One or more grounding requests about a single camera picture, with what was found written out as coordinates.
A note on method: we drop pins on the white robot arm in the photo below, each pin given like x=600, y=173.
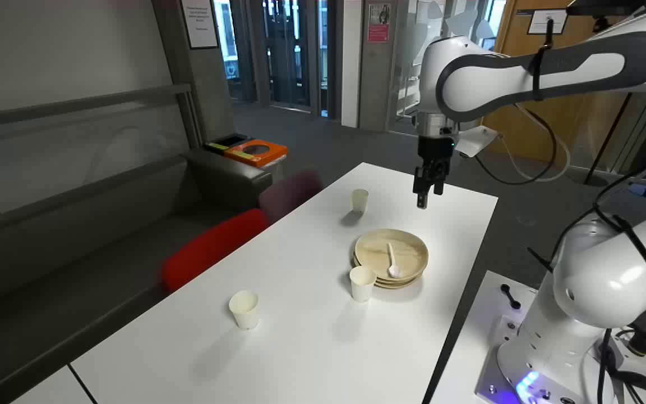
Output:
x=600, y=274

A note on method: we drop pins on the round wooden plate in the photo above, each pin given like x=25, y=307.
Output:
x=411, y=253

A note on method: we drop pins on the black dumbbell shaped tool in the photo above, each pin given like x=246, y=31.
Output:
x=509, y=293

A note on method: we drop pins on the red chair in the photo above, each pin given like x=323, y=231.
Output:
x=209, y=247

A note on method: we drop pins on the wall notice poster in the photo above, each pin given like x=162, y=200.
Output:
x=200, y=23

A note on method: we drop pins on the paper cup far side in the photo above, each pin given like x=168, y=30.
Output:
x=359, y=200

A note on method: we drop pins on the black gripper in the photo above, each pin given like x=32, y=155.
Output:
x=433, y=167

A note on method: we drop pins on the dark grey sofa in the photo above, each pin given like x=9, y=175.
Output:
x=79, y=262

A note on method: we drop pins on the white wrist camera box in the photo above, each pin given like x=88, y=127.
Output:
x=475, y=140

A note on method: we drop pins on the white plastic spoon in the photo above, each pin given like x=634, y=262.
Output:
x=393, y=271

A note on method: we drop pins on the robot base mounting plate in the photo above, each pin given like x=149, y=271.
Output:
x=538, y=361

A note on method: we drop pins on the paper cup near plate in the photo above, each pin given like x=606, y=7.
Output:
x=363, y=283

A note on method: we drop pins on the paper cup front left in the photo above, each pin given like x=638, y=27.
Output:
x=244, y=306

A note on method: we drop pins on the maroon chair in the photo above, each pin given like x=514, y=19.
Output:
x=289, y=194

